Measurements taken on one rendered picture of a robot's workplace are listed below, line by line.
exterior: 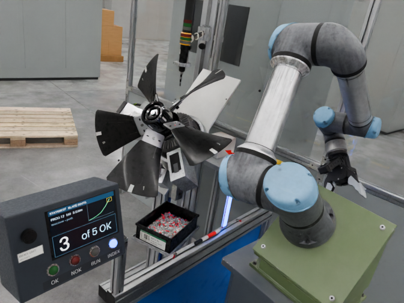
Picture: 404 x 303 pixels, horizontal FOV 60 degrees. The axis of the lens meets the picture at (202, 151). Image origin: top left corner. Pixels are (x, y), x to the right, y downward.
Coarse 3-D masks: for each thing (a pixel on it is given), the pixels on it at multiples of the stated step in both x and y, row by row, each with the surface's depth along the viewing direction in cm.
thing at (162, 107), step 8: (152, 104) 155; (160, 104) 152; (144, 112) 154; (160, 112) 151; (168, 112) 153; (144, 120) 152; (152, 120) 151; (160, 120) 149; (168, 120) 153; (176, 120) 159; (160, 128) 153; (168, 136) 157
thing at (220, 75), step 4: (212, 72) 163; (220, 72) 152; (208, 76) 162; (212, 76) 153; (216, 76) 150; (220, 76) 148; (224, 76) 146; (204, 80) 158; (208, 80) 152; (212, 80) 149; (216, 80) 146; (200, 84) 153; (204, 84) 149; (208, 84) 147; (196, 88) 151; (192, 92) 150; (184, 96) 151
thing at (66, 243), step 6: (60, 234) 75; (66, 234) 76; (72, 234) 77; (54, 240) 74; (60, 240) 75; (66, 240) 76; (72, 240) 77; (54, 246) 74; (60, 246) 75; (66, 246) 76; (72, 246) 78; (54, 252) 75; (60, 252) 76; (66, 252) 77
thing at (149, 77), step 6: (156, 54) 170; (150, 60) 173; (156, 60) 167; (150, 66) 171; (156, 66) 165; (144, 72) 176; (150, 72) 169; (144, 78) 175; (150, 78) 168; (138, 84) 181; (144, 84) 175; (150, 84) 167; (144, 90) 175; (150, 90) 167; (150, 96) 167; (150, 102) 168
